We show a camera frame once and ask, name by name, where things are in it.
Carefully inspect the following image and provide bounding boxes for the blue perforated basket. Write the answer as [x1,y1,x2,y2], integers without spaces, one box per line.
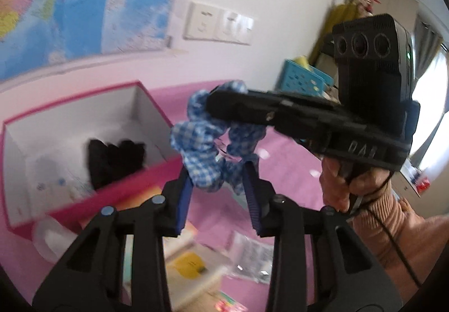
[277,59,334,97]

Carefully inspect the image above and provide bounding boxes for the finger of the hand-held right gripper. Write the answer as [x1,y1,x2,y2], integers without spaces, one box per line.
[205,87,283,130]
[247,89,339,111]

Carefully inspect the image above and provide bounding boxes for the person's right forearm pink sleeve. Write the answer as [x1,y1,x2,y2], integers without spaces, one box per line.
[351,172,449,299]

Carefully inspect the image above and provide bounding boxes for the clear printed plastic packet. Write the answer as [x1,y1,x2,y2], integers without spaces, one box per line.
[224,231,275,284]

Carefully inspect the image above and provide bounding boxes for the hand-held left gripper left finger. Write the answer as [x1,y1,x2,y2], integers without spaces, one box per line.
[31,166,193,312]

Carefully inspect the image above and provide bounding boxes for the grey curtain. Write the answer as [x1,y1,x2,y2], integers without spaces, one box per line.
[410,15,449,165]

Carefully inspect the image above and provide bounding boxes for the pastel tissue pack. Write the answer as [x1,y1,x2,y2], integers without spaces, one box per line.
[79,186,199,260]

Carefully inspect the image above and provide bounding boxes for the pink floral bed sheet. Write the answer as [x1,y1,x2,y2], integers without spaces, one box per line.
[0,63,351,312]

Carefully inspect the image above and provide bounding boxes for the black cloth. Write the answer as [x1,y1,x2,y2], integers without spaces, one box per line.
[87,138,146,190]

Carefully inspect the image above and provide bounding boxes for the yellow garment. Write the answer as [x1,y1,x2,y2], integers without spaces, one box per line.
[309,3,355,56]

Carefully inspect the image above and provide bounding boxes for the pink cardboard box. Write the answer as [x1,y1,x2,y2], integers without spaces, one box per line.
[3,79,183,230]

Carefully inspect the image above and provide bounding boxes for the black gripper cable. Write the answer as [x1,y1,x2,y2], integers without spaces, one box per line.
[365,205,421,288]

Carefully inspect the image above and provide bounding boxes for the white cabinet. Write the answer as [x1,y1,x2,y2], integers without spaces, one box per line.
[393,158,433,197]

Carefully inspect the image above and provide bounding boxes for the white wall socket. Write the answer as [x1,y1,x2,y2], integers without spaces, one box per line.
[185,2,221,40]

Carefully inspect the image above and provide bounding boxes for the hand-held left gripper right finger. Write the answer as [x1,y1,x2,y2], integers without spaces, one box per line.
[242,161,404,312]

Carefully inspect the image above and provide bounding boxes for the blue checked scrunchie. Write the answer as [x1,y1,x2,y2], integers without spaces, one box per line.
[170,79,264,195]

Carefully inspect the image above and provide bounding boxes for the person's right hand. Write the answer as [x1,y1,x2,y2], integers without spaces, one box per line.
[319,158,393,216]

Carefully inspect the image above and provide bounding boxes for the yellow white wet wipe pack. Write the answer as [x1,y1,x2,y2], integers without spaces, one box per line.
[163,245,228,309]

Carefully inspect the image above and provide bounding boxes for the pink hanging plush toy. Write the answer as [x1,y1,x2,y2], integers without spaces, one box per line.
[354,0,379,12]

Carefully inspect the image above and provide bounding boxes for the white lotion pump bottle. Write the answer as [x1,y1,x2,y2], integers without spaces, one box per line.
[33,219,83,263]

